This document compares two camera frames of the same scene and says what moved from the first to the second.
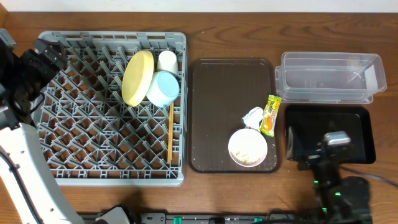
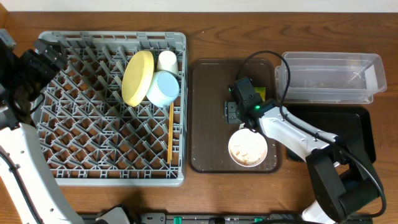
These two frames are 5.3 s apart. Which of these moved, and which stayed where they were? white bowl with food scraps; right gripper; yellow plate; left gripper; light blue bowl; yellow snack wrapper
Moved: yellow snack wrapper; right gripper
Stayed: white bowl with food scraps; left gripper; light blue bowl; yellow plate
